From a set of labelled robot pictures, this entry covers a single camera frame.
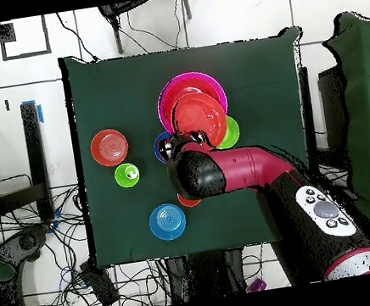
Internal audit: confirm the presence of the large pink bowl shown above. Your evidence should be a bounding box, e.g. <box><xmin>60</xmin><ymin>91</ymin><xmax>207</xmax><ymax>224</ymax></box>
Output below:
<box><xmin>152</xmin><ymin>67</ymin><xmax>233</xmax><ymax>137</ymax></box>

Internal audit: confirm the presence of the purple object on floor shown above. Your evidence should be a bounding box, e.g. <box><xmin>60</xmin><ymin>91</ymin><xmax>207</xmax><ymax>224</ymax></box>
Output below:
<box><xmin>247</xmin><ymin>275</ymin><xmax>268</xmax><ymax>293</ymax></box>

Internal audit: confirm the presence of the dark blue bowl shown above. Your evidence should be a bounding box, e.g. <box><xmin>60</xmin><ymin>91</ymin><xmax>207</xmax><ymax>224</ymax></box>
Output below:
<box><xmin>151</xmin><ymin>129</ymin><xmax>177</xmax><ymax>166</ymax></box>

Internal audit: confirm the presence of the black power strip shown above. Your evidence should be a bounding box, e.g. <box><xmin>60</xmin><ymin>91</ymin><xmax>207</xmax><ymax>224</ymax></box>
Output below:
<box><xmin>79</xmin><ymin>256</ymin><xmax>122</xmax><ymax>306</ymax></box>

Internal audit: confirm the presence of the green cup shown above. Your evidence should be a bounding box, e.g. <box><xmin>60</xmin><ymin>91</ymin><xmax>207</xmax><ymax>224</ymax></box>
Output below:
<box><xmin>112</xmin><ymin>161</ymin><xmax>143</xmax><ymax>191</ymax></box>

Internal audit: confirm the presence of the large orange bowl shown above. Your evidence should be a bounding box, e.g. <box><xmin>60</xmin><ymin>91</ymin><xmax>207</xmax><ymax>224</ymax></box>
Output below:
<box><xmin>158</xmin><ymin>77</ymin><xmax>227</xmax><ymax>136</ymax></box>
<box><xmin>168</xmin><ymin>87</ymin><xmax>232</xmax><ymax>154</ymax></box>

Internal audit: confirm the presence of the grey pedestal foot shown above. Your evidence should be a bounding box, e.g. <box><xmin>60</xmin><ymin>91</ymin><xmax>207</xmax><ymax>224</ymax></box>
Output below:
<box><xmin>0</xmin><ymin>223</ymin><xmax>54</xmax><ymax>268</ymax></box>

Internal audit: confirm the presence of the green bowl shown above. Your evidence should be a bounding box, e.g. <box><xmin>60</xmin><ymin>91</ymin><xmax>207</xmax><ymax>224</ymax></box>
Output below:
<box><xmin>211</xmin><ymin>114</ymin><xmax>242</xmax><ymax>151</ymax></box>

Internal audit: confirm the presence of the black table frame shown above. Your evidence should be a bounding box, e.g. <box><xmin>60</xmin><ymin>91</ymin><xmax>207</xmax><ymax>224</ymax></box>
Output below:
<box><xmin>0</xmin><ymin>98</ymin><xmax>59</xmax><ymax>229</ymax></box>
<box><xmin>295</xmin><ymin>60</ymin><xmax>358</xmax><ymax>176</ymax></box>

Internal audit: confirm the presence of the dark green table cloth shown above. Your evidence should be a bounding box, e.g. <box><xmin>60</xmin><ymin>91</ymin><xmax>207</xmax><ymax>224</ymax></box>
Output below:
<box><xmin>58</xmin><ymin>21</ymin><xmax>332</xmax><ymax>272</ymax></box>

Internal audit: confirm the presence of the orange cup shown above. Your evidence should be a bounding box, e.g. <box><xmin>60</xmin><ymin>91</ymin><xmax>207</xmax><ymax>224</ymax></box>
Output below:
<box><xmin>177</xmin><ymin>189</ymin><xmax>204</xmax><ymax>210</ymax></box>

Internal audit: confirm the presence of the cable tangle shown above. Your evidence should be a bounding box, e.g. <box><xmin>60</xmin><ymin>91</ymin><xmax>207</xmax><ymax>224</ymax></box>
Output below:
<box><xmin>0</xmin><ymin>172</ymin><xmax>174</xmax><ymax>306</ymax></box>

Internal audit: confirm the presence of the small light blue bowl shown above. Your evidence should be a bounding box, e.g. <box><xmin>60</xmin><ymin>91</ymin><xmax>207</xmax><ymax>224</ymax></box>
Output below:
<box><xmin>146</xmin><ymin>200</ymin><xmax>189</xmax><ymax>243</ymax></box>

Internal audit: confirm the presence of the small orange bowl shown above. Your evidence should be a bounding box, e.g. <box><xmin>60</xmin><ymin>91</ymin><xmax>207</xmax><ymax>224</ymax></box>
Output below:
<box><xmin>87</xmin><ymin>126</ymin><xmax>132</xmax><ymax>170</ymax></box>

